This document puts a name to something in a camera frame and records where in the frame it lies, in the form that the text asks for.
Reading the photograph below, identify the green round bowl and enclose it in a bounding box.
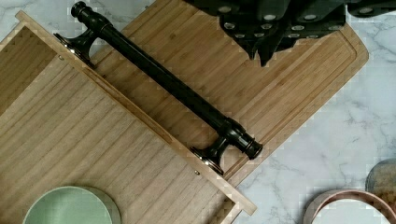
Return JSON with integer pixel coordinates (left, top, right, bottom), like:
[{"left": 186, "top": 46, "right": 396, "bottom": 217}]
[{"left": 22, "top": 186, "right": 121, "bottom": 224}]

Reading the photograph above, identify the pink rimmed bowl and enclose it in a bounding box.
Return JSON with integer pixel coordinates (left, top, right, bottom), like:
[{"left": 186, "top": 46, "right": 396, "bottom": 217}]
[{"left": 303, "top": 189, "right": 395, "bottom": 224}]

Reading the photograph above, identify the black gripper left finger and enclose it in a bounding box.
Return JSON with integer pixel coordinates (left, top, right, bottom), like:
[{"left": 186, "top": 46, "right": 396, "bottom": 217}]
[{"left": 185, "top": 0, "right": 291, "bottom": 61}]

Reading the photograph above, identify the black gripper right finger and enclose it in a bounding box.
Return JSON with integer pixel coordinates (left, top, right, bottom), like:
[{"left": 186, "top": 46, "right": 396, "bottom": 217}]
[{"left": 258, "top": 0, "right": 395, "bottom": 66}]

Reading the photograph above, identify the bamboo cutting board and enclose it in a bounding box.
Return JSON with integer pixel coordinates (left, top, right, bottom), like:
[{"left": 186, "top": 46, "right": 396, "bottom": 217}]
[{"left": 93, "top": 0, "right": 368, "bottom": 185}]

